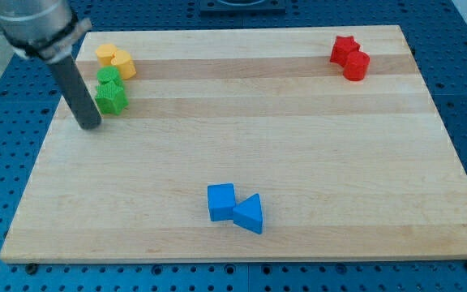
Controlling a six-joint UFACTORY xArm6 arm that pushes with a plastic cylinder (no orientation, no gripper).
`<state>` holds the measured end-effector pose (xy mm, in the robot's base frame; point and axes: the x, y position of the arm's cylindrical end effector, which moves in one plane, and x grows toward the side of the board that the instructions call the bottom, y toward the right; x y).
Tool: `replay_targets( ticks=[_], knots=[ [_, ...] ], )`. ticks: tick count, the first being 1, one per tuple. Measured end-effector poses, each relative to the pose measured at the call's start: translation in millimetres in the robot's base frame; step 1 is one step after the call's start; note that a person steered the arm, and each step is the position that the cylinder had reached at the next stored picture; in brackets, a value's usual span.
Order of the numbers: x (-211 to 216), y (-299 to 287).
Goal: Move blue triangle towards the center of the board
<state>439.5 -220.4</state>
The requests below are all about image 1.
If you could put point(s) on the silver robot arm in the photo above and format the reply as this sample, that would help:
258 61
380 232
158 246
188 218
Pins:
44 29

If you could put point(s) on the blue triangle block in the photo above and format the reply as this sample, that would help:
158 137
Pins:
249 214

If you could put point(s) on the wooden board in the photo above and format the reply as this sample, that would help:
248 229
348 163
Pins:
346 170

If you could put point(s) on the blue cube block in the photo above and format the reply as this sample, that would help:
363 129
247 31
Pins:
221 201

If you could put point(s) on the green star block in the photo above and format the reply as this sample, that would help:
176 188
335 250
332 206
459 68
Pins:
111 98

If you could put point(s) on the yellow heart block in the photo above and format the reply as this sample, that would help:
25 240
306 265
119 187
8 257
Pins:
123 61

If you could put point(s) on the red cylinder block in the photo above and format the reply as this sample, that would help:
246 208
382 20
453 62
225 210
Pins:
356 66

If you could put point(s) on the red star block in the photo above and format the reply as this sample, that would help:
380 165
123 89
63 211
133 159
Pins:
344 50

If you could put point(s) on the yellow hexagon block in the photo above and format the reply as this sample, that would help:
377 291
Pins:
105 53

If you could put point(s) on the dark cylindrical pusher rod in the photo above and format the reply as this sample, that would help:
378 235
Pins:
75 93

